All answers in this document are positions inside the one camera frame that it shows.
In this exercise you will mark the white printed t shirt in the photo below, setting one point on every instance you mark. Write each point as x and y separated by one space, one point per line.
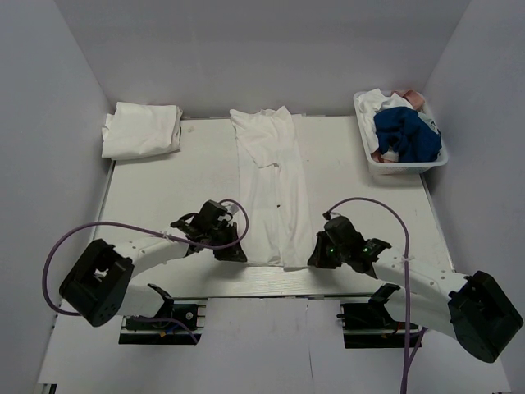
373 102

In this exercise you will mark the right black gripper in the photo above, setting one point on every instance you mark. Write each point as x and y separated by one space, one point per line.
318 258

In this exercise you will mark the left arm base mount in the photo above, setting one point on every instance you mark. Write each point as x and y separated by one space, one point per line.
164 324

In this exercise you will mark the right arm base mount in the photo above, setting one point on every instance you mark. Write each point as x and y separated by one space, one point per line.
367 324

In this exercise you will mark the white plastic basket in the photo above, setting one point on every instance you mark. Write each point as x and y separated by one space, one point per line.
377 168

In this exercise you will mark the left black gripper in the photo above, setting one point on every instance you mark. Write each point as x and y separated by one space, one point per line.
231 254

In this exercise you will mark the blue t shirt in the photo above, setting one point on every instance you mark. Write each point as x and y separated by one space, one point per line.
403 131

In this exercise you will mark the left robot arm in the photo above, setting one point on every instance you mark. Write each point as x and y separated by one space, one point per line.
99 285

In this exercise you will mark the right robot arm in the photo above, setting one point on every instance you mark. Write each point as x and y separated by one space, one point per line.
472 309

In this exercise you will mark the folded white t shirt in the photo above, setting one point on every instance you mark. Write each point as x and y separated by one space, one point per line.
137 131

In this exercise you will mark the pink t shirt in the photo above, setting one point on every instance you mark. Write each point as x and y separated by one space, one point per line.
416 100

